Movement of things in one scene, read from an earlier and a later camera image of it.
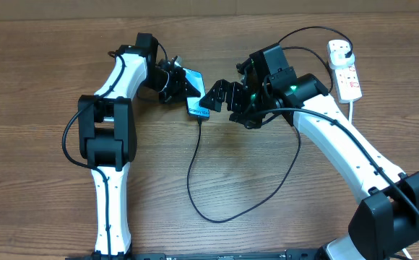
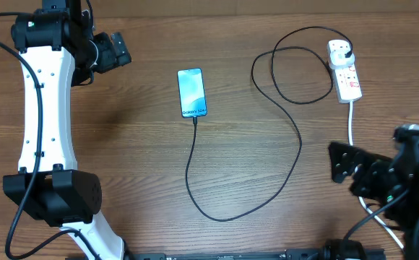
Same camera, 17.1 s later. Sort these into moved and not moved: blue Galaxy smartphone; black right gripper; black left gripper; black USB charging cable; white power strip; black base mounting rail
Moved: blue Galaxy smartphone; black left gripper; black USB charging cable; black right gripper
Not moved: black base mounting rail; white power strip
